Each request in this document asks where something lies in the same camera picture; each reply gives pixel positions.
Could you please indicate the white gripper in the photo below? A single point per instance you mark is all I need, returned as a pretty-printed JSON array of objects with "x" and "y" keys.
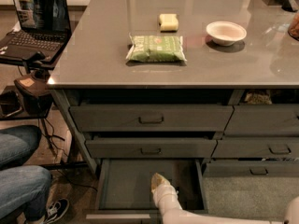
[{"x": 163, "y": 192}]

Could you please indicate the open bottom left drawer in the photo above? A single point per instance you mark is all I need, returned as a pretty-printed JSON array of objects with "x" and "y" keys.
[{"x": 124, "y": 194}]

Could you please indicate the bottom right grey drawer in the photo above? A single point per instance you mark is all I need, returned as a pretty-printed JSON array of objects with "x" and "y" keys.
[{"x": 251, "y": 168}]

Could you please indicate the grey drawer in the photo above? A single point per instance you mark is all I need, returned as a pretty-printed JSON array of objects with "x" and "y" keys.
[
  {"x": 150, "y": 147},
  {"x": 268, "y": 147},
  {"x": 150, "y": 118},
  {"x": 251, "y": 168},
  {"x": 264, "y": 120}
]

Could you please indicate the top left grey drawer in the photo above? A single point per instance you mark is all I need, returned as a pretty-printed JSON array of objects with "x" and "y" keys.
[{"x": 150, "y": 118}]

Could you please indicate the middle left grey drawer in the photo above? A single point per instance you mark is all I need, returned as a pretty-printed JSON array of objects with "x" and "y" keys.
[{"x": 150, "y": 147}]

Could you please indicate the middle right grey drawer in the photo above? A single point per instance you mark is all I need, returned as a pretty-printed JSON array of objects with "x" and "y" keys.
[{"x": 268, "y": 147}]

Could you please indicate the top right grey drawer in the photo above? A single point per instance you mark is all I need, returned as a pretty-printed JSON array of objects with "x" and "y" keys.
[{"x": 264, "y": 120}]

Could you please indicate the snack bag in right drawer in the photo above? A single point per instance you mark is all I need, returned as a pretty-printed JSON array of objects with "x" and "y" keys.
[{"x": 258, "y": 98}]

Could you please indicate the brown object on counter right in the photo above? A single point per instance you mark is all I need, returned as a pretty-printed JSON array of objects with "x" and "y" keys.
[{"x": 293, "y": 30}]

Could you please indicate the black white sneaker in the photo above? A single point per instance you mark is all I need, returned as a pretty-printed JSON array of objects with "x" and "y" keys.
[{"x": 56, "y": 211}]

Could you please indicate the green snack bag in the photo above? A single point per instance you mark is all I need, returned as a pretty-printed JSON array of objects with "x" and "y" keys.
[{"x": 156, "y": 49}]

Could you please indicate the person lower leg in jeans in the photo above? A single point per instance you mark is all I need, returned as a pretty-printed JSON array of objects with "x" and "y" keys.
[{"x": 27, "y": 187}]

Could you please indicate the person leg in jeans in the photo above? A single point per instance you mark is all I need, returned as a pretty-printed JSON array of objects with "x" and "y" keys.
[
  {"x": 27, "y": 187},
  {"x": 18, "y": 144}
]

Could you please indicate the person upper leg in jeans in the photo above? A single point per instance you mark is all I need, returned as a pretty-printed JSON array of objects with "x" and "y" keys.
[{"x": 18, "y": 144}]

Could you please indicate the black device with sticky note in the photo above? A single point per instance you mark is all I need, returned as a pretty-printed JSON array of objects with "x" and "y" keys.
[{"x": 36, "y": 96}]

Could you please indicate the yellow sponge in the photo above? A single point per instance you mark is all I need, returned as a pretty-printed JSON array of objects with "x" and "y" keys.
[{"x": 168, "y": 22}]

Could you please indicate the black laptop stand tray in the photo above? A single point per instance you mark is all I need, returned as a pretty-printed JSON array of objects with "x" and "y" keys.
[{"x": 28, "y": 65}]

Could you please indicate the white paper bowl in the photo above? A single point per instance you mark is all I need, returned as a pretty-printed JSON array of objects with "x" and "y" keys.
[{"x": 225, "y": 33}]

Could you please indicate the black open laptop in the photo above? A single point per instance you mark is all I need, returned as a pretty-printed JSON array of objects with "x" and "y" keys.
[{"x": 45, "y": 31}]

